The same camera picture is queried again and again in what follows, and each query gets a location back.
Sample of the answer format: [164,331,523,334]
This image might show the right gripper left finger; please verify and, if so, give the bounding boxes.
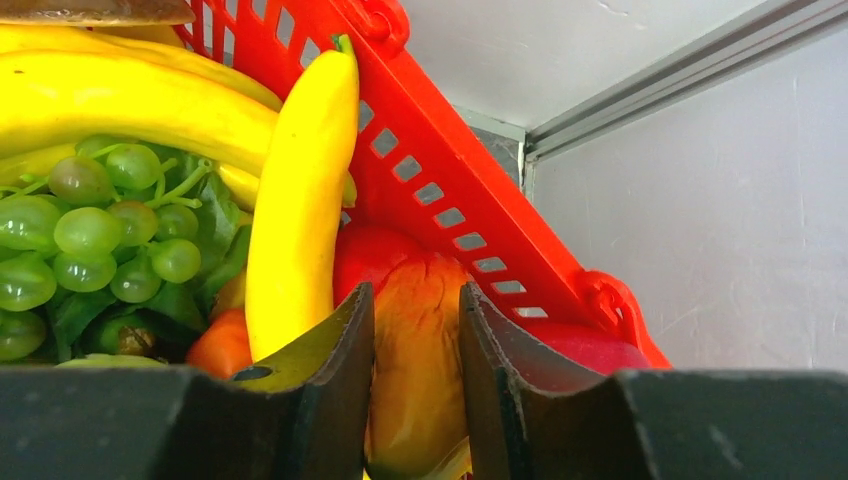
[1,283,374,479]

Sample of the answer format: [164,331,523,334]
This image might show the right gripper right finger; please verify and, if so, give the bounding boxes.
[459,283,847,479]

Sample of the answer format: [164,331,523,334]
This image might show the orange mango toy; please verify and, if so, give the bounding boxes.
[364,254,469,479]

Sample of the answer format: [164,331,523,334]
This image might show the red apple toy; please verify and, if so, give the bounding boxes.
[524,321,651,375]

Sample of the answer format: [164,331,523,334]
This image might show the green grapes toy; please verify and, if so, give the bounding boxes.
[1,136,212,363]

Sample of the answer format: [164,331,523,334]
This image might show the red plastic basket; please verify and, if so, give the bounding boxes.
[179,1,669,368]

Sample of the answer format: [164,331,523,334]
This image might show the yellow banana bunch toy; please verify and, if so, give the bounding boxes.
[1,25,359,176]

